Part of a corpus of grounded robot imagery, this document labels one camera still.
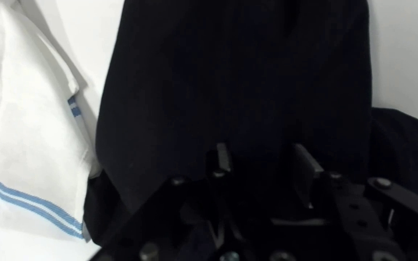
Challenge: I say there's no black garment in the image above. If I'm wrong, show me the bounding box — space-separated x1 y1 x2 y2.
84 0 418 245

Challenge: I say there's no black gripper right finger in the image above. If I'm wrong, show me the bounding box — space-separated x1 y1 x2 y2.
292 143 324 208

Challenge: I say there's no white towel with blue stripes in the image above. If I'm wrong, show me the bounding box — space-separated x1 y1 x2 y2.
0 0 98 240

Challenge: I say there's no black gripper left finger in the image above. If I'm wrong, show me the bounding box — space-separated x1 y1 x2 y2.
206 142 233 178

